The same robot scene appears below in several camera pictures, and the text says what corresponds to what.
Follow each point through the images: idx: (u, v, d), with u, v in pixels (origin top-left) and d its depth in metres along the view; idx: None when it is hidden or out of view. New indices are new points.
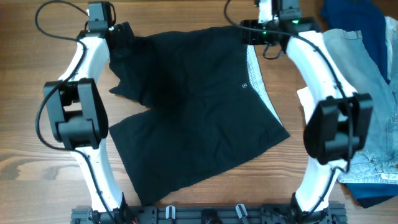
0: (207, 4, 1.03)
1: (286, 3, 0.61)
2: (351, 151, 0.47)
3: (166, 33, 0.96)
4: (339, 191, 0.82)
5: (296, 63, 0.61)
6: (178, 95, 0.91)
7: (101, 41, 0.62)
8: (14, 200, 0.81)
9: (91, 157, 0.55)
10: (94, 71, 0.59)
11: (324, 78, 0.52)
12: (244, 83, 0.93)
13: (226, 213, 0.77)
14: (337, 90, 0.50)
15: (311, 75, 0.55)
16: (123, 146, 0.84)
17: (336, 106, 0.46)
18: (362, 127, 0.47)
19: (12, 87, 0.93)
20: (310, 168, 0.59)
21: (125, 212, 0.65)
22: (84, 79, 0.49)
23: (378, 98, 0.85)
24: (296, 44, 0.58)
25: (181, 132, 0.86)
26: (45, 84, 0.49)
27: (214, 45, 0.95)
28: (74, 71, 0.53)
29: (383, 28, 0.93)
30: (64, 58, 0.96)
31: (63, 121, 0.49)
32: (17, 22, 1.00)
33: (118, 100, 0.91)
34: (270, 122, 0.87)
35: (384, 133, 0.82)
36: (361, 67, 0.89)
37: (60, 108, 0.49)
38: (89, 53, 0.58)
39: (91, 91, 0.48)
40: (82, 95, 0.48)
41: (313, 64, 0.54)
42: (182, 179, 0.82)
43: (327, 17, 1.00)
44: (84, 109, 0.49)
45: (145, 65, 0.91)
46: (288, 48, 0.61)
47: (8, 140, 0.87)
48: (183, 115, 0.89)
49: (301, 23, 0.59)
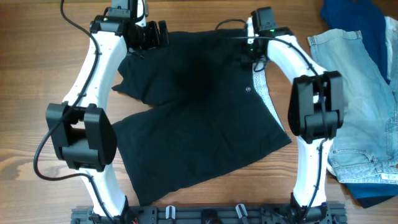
0: (207, 5, 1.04)
1: (265, 18, 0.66)
2: (326, 126, 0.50)
3: (172, 33, 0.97)
4: (339, 191, 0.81)
5: (277, 63, 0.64)
6: (181, 94, 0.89)
7: (115, 42, 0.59)
8: (15, 200, 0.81)
9: (96, 177, 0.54)
10: (106, 83, 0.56)
11: (299, 64, 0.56)
12: (247, 86, 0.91)
13: (226, 213, 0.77)
14: (310, 70, 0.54)
15: (288, 67, 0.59)
16: (124, 144, 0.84)
17: (309, 84, 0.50)
18: (336, 102, 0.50)
19: (12, 86, 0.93)
20: (301, 157, 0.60)
21: (125, 215, 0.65)
22: (93, 108, 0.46)
23: (377, 98, 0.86)
24: (273, 46, 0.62)
25: (181, 134, 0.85)
26: (49, 109, 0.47)
27: (221, 46, 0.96)
28: (82, 93, 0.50)
29: (382, 30, 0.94)
30: (63, 58, 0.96)
31: (67, 145, 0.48)
32: (17, 22, 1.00)
33: (118, 100, 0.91)
34: (273, 127, 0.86)
35: (384, 133, 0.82)
36: (362, 68, 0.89)
37: (64, 136, 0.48)
38: (102, 61, 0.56)
39: (97, 124, 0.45)
40: (88, 126, 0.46)
41: (288, 58, 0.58)
42: (181, 180, 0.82)
43: (327, 18, 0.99)
44: (89, 139, 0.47)
45: (150, 65, 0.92)
46: (270, 51, 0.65)
47: (8, 140, 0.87)
48: (183, 114, 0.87)
49: (277, 31, 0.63)
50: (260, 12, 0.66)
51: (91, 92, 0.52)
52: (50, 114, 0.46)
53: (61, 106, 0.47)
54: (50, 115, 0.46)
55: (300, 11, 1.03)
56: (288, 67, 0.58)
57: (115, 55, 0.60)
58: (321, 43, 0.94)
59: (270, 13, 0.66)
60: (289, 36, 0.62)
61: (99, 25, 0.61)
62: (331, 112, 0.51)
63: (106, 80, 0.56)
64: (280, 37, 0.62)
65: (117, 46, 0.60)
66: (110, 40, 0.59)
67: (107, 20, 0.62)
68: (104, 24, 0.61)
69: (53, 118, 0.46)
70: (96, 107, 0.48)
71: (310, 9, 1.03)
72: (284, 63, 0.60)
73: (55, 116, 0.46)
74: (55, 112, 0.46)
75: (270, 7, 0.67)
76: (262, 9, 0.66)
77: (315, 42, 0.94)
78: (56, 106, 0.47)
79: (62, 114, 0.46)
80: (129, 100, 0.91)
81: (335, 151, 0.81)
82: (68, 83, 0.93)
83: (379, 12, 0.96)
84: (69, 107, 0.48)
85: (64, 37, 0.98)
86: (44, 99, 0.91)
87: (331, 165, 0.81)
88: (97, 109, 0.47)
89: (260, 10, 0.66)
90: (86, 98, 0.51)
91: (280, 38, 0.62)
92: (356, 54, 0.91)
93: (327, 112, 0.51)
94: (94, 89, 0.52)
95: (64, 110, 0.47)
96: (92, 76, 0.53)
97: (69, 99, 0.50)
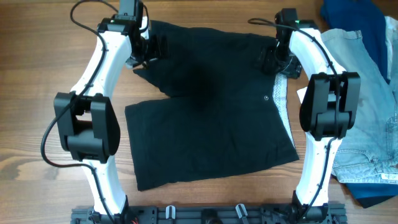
0: (207, 5, 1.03)
1: (289, 17, 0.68)
2: (337, 124, 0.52)
3: (202, 28, 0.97)
4: (339, 190, 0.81)
5: (296, 54, 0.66)
6: (194, 85, 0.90)
7: (121, 40, 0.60)
8: (15, 200, 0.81)
9: (98, 169, 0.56)
10: (112, 78, 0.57)
11: (319, 60, 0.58)
12: (265, 95, 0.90)
13: (226, 213, 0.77)
14: (329, 68, 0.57)
15: (307, 60, 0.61)
16: (134, 128, 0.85)
17: (326, 81, 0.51)
18: (351, 103, 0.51)
19: (13, 86, 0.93)
20: (307, 155, 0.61)
21: (125, 214, 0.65)
22: (99, 98, 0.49)
23: (379, 98, 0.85)
24: (296, 37, 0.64)
25: (192, 129, 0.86)
26: (57, 97, 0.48)
27: (249, 48, 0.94)
28: (89, 83, 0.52)
29: (382, 31, 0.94)
30: (64, 58, 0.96)
31: (72, 134, 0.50)
32: (18, 22, 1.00)
33: (117, 100, 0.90)
34: (283, 140, 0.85)
35: (384, 133, 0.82)
36: (361, 66, 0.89)
37: (70, 124, 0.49)
38: (108, 57, 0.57)
39: (104, 111, 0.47)
40: (94, 113, 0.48)
41: (310, 51, 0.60)
42: (181, 173, 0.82)
43: (327, 17, 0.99)
44: (94, 127, 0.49)
45: (173, 53, 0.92)
46: (291, 42, 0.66)
47: (8, 140, 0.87)
48: (196, 109, 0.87)
49: (303, 22, 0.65)
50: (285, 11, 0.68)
51: (98, 84, 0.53)
52: (57, 103, 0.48)
53: (69, 94, 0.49)
54: (57, 103, 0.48)
55: (300, 11, 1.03)
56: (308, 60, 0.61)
57: (121, 52, 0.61)
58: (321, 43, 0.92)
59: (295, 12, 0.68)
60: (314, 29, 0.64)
61: (106, 25, 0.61)
62: (344, 111, 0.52)
63: (111, 75, 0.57)
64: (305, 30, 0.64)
65: (124, 45, 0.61)
66: (117, 38, 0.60)
67: (114, 22, 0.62)
68: (111, 25, 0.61)
69: (60, 106, 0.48)
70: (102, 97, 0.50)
71: (310, 9, 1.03)
72: (304, 55, 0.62)
73: (61, 104, 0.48)
74: (61, 100, 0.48)
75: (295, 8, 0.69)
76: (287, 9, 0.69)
77: None
78: (64, 94, 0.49)
79: (69, 102, 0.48)
80: (128, 99, 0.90)
81: None
82: (68, 83, 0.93)
83: (379, 12, 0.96)
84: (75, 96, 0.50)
85: (64, 37, 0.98)
86: (44, 99, 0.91)
87: None
88: (104, 97, 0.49)
89: (285, 10, 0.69)
90: (93, 89, 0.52)
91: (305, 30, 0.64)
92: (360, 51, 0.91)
93: (340, 112, 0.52)
94: (101, 81, 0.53)
95: (72, 98, 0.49)
96: (98, 71, 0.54)
97: (77, 89, 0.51)
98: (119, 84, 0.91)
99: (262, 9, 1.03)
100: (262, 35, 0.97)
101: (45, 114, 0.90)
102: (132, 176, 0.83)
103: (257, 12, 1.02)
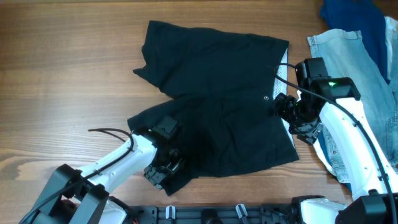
0: (207, 4, 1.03)
1: (314, 70, 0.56)
2: None
3: (202, 28, 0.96)
4: (339, 191, 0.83)
5: (327, 125, 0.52)
6: (195, 86, 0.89)
7: (147, 151, 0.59)
8: (14, 200, 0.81)
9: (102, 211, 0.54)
10: (120, 178, 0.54)
11: (368, 162, 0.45)
12: (265, 95, 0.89)
13: (226, 213, 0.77)
14: (382, 182, 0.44)
15: (346, 147, 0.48)
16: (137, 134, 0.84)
17: (378, 206, 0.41)
18: None
19: (12, 87, 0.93)
20: (331, 212, 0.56)
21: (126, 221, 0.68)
22: (99, 190, 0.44)
23: (377, 98, 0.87)
24: (333, 112, 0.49)
25: (193, 129, 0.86)
26: (61, 169, 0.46)
27: (250, 48, 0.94)
28: (98, 171, 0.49)
29: (382, 29, 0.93)
30: (64, 57, 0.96)
31: (46, 213, 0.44)
32: (17, 22, 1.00)
33: (117, 101, 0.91)
34: (284, 140, 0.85)
35: (384, 133, 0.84)
36: (361, 67, 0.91)
37: (51, 204, 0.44)
38: (129, 158, 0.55)
39: (93, 208, 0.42)
40: (83, 205, 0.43)
41: (354, 142, 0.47)
42: (182, 174, 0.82)
43: (327, 18, 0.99)
44: (73, 219, 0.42)
45: (172, 55, 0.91)
46: (325, 115, 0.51)
47: (9, 140, 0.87)
48: (198, 110, 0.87)
49: (340, 84, 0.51)
50: (308, 63, 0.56)
51: (107, 175, 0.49)
52: (58, 177, 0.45)
53: (73, 172, 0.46)
54: (58, 176, 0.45)
55: (300, 11, 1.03)
56: (349, 149, 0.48)
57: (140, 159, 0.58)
58: (321, 43, 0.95)
59: (319, 64, 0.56)
60: (354, 100, 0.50)
61: (143, 133, 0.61)
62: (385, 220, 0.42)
63: (121, 175, 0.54)
64: (348, 102, 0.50)
65: (147, 155, 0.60)
66: (145, 144, 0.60)
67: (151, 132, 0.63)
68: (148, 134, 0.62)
69: (59, 180, 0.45)
70: (102, 188, 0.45)
71: (310, 9, 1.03)
72: (342, 141, 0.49)
73: (61, 180, 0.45)
74: (63, 176, 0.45)
75: (319, 74, 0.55)
76: (311, 60, 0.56)
77: (315, 42, 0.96)
78: (69, 169, 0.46)
79: (68, 180, 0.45)
80: (129, 99, 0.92)
81: (335, 151, 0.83)
82: (69, 83, 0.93)
83: (377, 11, 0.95)
84: (78, 178, 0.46)
85: (64, 37, 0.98)
86: (44, 99, 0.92)
87: (331, 165, 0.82)
88: (104, 191, 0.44)
89: (309, 78, 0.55)
90: (99, 177, 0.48)
91: (346, 102, 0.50)
92: (359, 51, 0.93)
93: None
94: (111, 174, 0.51)
95: (72, 178, 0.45)
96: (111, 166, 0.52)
97: (84, 170, 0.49)
98: (119, 85, 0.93)
99: (262, 9, 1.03)
100: (261, 35, 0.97)
101: (45, 113, 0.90)
102: (135, 176, 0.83)
103: (257, 12, 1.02)
